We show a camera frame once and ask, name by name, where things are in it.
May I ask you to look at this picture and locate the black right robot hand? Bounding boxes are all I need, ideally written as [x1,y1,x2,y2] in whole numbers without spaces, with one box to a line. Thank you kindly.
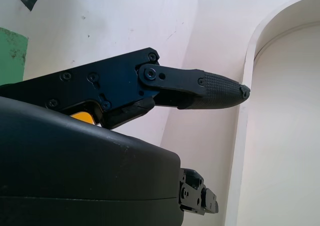
[0,47,251,226]

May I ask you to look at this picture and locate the yellow wooden block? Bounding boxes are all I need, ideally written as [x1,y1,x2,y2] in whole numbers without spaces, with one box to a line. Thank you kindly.
[70,111,94,125]

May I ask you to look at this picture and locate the green wooden block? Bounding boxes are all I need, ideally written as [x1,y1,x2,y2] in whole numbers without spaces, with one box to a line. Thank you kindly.
[0,27,29,82]

